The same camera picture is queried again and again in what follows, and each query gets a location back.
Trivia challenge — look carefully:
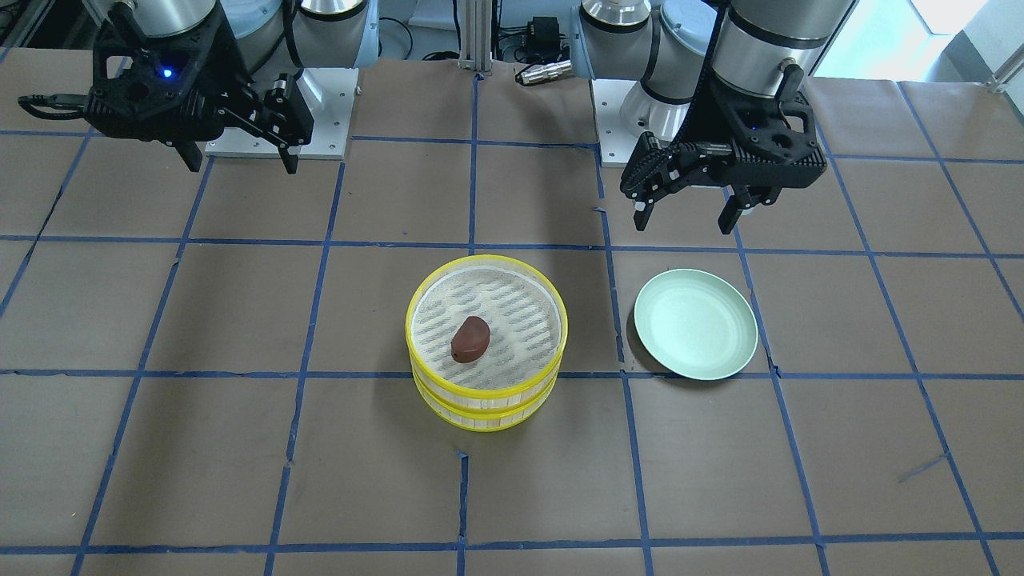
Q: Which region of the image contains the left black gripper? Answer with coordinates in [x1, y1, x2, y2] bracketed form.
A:
[618, 61, 827, 234]

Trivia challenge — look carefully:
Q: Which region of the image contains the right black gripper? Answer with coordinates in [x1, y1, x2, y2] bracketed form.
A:
[84, 4, 314, 174]

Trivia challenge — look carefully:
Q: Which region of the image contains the yellow steamer basket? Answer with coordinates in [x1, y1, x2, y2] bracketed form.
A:
[406, 254, 568, 401]
[414, 373, 557, 433]

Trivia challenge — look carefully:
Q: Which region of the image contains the brown bun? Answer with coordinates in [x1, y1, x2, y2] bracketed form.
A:
[450, 316, 490, 364]

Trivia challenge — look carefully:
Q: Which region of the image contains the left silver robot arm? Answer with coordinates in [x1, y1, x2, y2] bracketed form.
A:
[570, 1, 854, 234]

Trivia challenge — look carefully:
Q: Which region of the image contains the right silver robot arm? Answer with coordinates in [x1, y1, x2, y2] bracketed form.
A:
[81, 1, 379, 174]

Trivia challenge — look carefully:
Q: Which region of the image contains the mint green plate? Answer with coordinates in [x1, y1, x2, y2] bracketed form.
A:
[633, 269, 758, 382]

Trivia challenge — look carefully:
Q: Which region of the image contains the silver cylindrical connector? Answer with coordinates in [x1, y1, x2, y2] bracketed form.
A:
[514, 61, 574, 86]

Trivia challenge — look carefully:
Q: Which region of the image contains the black power adapter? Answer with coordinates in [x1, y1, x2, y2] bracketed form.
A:
[522, 16, 566, 61]

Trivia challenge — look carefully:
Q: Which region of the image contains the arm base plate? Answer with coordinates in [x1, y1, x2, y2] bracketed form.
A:
[204, 68, 361, 161]
[591, 79, 650, 168]

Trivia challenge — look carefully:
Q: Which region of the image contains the aluminium frame post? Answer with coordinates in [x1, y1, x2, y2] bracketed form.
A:
[454, 1, 497, 77]

